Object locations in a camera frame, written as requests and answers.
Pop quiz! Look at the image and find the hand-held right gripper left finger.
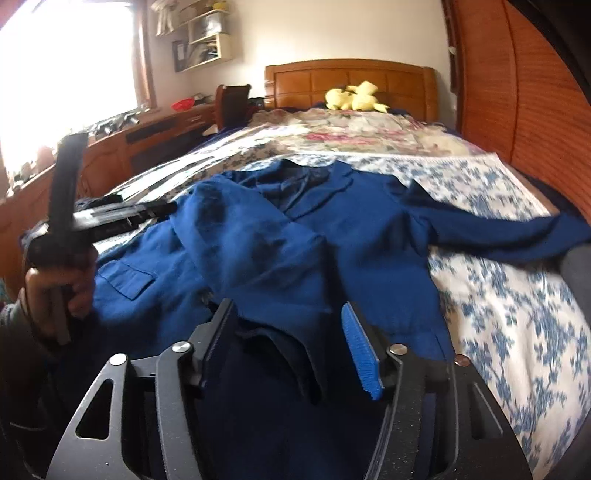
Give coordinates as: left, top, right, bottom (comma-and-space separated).
46, 298, 238, 480

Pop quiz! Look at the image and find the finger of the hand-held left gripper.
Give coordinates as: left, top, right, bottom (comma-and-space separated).
74, 213, 155, 241
90, 200, 178, 219

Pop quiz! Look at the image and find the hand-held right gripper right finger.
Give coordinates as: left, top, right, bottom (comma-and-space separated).
341, 301, 534, 480

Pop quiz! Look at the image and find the blue jacket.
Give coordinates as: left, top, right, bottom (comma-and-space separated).
55, 159, 591, 480

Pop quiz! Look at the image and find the person's left forearm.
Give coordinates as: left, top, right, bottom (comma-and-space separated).
0, 300, 54, 416

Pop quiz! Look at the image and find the person's left hand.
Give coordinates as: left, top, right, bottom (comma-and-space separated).
24, 249, 99, 343

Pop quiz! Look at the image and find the long wooden desk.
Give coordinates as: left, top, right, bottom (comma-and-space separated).
0, 104, 218, 287

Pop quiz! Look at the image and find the bright window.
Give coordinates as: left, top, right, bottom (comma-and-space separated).
0, 0, 155, 155

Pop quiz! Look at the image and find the dark wooden chair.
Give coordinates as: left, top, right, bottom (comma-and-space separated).
215, 84, 252, 131

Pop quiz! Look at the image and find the blue floral blanket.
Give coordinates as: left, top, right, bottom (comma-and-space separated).
92, 152, 583, 480

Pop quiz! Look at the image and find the pink floral quilt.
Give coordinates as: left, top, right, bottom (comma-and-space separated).
249, 108, 490, 160

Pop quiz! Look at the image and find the dark grey cloth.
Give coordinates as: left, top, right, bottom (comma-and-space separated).
558, 244, 591, 333

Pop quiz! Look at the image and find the wooden bed headboard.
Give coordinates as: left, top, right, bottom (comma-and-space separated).
264, 59, 439, 123

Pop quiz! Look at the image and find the yellow plush toy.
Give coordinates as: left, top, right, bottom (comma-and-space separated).
324, 81, 390, 113

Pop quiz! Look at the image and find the orange wooden wardrobe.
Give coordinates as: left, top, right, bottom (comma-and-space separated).
441, 0, 591, 217

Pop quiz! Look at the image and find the white wall shelf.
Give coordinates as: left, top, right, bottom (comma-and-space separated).
152, 0, 236, 73

